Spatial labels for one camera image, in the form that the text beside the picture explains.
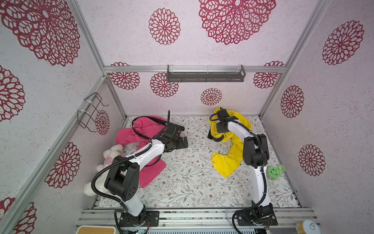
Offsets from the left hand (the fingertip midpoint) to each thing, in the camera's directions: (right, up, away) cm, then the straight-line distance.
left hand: (181, 144), depth 91 cm
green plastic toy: (+56, -16, -5) cm, 58 cm away
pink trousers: (-28, +9, +16) cm, 33 cm away
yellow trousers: (+29, -12, 0) cm, 31 cm away
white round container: (+60, -36, -23) cm, 73 cm away
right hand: (+30, +12, +15) cm, 35 cm away
